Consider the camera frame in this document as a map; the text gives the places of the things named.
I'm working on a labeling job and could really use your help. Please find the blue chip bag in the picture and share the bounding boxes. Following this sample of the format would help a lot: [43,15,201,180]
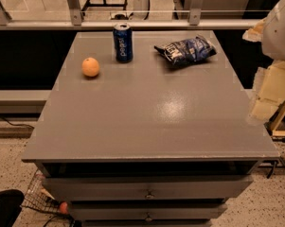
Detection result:
[154,35,217,66]

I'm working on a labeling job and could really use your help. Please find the small orange ball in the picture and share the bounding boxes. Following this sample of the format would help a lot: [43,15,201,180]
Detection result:
[59,201,68,215]

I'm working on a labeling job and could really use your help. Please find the lower grey drawer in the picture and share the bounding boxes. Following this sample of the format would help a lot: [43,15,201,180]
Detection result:
[69,201,227,221]

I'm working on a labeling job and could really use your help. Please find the blue pepsi can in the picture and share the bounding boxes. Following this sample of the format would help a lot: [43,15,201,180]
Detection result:
[113,23,134,62]

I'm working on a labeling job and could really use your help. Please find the metal railing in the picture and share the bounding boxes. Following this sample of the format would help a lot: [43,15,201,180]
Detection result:
[0,0,266,30]

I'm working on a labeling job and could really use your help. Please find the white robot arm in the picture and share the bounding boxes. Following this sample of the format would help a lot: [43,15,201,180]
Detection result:
[242,0,285,123]

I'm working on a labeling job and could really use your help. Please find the orange fruit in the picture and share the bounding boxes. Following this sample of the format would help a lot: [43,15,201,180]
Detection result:
[81,58,99,77]

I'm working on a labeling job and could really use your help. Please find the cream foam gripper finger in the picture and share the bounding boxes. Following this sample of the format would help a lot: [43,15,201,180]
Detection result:
[242,19,265,43]
[249,61,285,122]

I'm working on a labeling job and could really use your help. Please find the wire basket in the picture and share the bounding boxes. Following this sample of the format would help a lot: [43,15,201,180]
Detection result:
[22,170,62,216]

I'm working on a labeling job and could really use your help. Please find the upper grey drawer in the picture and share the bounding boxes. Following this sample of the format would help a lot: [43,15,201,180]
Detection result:
[43,175,253,201]

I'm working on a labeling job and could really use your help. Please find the black stand base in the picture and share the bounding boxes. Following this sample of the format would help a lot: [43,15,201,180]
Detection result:
[81,0,128,12]

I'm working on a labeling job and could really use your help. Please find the grey drawer cabinet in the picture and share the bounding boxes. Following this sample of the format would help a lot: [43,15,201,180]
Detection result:
[23,31,278,227]

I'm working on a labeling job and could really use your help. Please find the grey drawer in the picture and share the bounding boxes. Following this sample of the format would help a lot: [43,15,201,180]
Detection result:
[69,201,227,221]
[43,175,253,201]

